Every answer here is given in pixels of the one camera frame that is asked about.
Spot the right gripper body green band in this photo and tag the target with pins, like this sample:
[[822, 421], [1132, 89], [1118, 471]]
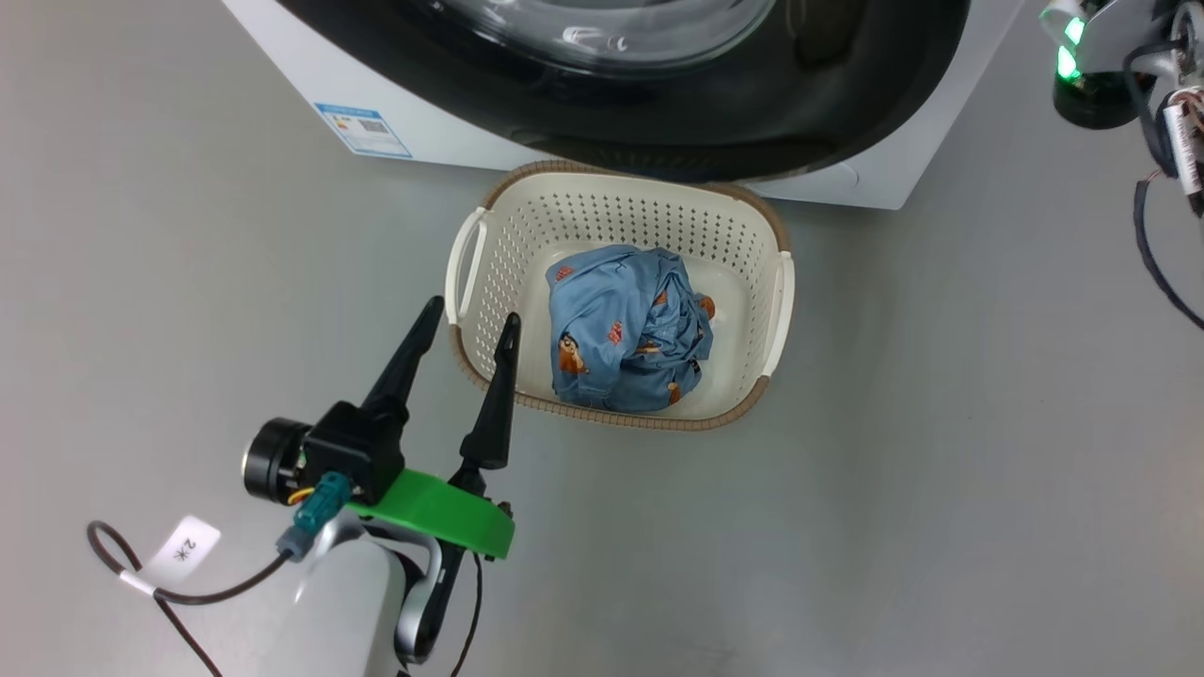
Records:
[[1068, 42]]

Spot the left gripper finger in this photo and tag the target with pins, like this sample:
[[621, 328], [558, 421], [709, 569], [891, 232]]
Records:
[[403, 371], [494, 404]]

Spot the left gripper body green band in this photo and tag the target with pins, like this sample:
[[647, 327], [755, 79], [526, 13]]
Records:
[[442, 512]]

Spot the blue cartoon print garment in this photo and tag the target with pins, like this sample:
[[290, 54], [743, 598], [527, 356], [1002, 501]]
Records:
[[621, 329]]

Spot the black round glass washer door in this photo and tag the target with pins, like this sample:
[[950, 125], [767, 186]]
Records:
[[847, 75]]

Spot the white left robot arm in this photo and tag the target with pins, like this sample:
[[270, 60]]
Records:
[[348, 611]]

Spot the cream perforated laundry basket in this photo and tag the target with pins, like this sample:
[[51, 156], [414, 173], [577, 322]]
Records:
[[602, 212]]

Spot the white front-load washing machine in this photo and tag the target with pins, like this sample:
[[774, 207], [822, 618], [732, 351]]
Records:
[[884, 169]]

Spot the blue energy label sticker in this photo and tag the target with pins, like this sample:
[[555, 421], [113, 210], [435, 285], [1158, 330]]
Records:
[[362, 130]]

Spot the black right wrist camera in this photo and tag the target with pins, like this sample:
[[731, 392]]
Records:
[[1096, 102]]

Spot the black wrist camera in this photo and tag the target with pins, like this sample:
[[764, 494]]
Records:
[[1096, 102], [353, 451]]

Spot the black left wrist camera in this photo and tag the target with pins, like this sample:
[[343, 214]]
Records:
[[353, 451]]

